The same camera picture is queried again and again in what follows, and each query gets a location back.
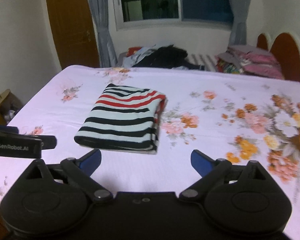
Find striped white red black sweater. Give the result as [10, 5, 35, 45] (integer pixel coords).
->
[74, 83, 166, 154]

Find black clothes pile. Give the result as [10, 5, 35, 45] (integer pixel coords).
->
[132, 45, 205, 71]

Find brown box beside bed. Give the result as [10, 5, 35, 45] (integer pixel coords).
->
[0, 89, 24, 125]

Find pink floral bed sheet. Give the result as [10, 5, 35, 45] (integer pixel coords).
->
[11, 66, 300, 239]

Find colourful patterned cloth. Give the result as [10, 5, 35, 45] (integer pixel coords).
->
[216, 59, 243, 74]

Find grey white striped cloth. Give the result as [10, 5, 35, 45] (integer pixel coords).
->
[185, 54, 218, 72]

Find pink folded blanket stack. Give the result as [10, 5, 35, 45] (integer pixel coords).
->
[216, 45, 284, 80]

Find red white scalloped headboard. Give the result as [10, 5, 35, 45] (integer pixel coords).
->
[257, 32, 300, 82]

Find brown wooden door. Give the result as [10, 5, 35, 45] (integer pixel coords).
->
[46, 0, 100, 69]

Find grey curtain near door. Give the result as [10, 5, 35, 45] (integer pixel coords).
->
[88, 0, 117, 68]

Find grey curtain near headboard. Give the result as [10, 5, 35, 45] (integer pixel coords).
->
[229, 0, 251, 46]

